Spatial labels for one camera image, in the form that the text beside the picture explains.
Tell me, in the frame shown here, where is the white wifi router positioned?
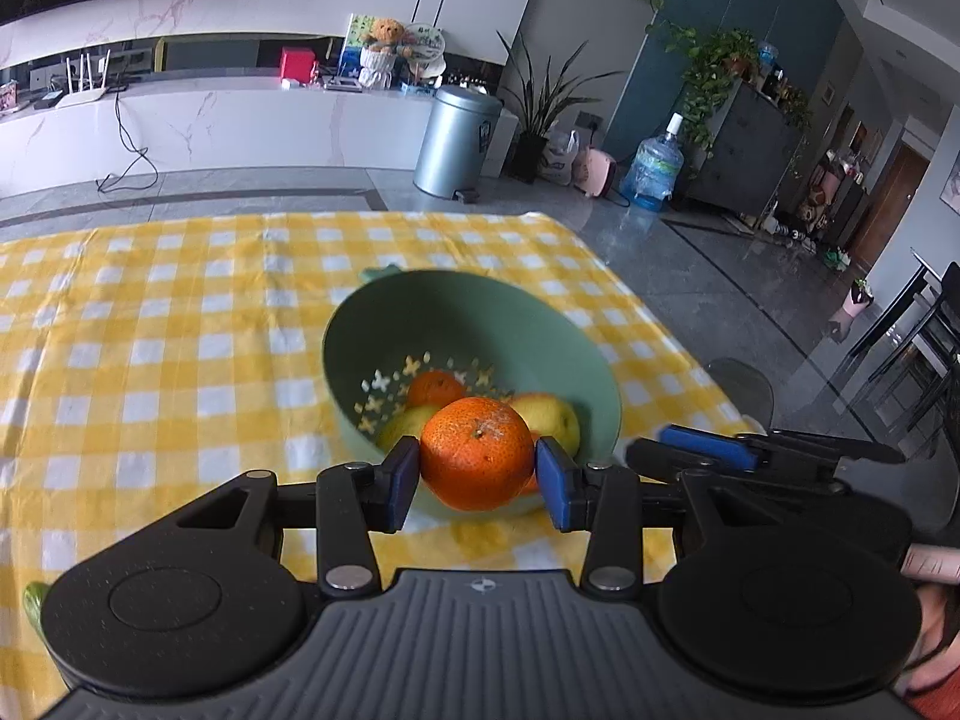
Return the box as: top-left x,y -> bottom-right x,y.
59,50 -> 112,107

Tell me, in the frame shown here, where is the small orange mandarin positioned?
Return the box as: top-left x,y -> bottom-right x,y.
420,397 -> 534,512

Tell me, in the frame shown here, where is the teddy bear toy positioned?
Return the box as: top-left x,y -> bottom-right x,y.
358,18 -> 412,91

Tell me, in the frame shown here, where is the silver pedal trash bin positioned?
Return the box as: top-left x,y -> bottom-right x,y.
413,85 -> 503,200

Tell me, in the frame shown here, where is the yellow-green pear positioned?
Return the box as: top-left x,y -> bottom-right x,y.
376,405 -> 439,454

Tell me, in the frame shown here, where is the large yellow-red mango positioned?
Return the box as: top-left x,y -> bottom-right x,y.
508,394 -> 581,458

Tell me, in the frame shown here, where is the red box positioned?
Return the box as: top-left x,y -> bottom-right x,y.
280,47 -> 319,86

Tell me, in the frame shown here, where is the blue water bottle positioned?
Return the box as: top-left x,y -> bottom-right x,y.
619,112 -> 683,213

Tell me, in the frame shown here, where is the hanging ivy plant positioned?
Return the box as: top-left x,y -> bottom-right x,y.
604,0 -> 836,158

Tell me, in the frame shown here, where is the white marble tv cabinet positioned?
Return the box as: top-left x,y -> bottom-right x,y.
0,70 -> 520,200

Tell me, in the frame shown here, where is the tall potted green plant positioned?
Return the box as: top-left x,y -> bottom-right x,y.
496,32 -> 620,184

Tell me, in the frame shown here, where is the person's right hand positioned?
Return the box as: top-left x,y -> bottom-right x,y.
895,543 -> 960,718

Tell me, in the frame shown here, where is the green cucumber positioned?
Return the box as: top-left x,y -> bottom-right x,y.
23,582 -> 50,637

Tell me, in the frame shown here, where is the dark grey drawer cabinet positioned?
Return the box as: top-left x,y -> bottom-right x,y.
685,85 -> 800,220

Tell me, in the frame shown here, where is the orange mandarin front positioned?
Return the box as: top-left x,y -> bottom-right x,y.
521,431 -> 540,496

